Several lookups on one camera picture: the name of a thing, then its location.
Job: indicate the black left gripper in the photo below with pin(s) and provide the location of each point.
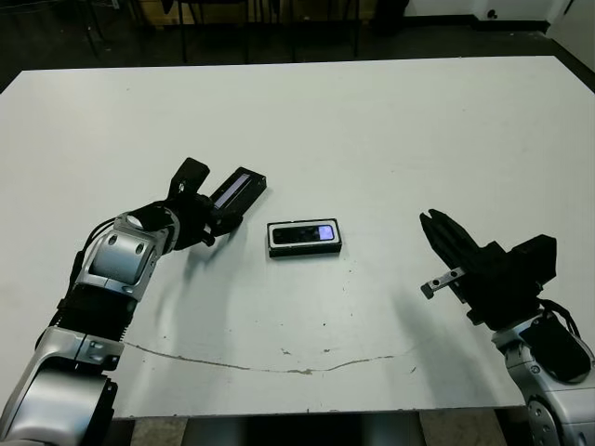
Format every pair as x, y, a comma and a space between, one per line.
193, 223

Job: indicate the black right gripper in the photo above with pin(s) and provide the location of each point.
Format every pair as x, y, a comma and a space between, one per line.
493, 288

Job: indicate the slim black camera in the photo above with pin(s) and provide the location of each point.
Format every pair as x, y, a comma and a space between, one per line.
302, 233

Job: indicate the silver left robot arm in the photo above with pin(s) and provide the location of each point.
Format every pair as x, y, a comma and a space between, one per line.
93, 279

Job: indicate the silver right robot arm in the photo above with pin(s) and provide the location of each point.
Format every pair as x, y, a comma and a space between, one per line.
548, 385

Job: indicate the black box base white insert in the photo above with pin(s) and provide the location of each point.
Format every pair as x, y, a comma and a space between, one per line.
304, 251

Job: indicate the dark waste bin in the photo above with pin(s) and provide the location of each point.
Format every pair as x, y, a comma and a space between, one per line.
390, 14

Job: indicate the white door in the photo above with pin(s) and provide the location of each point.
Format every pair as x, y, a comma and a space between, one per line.
564, 18

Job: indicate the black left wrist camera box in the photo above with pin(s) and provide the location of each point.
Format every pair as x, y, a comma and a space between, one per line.
188, 176

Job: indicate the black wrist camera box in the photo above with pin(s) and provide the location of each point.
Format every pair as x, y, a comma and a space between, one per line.
188, 176
534, 262

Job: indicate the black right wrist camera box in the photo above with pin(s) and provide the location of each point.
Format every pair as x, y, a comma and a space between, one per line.
534, 262

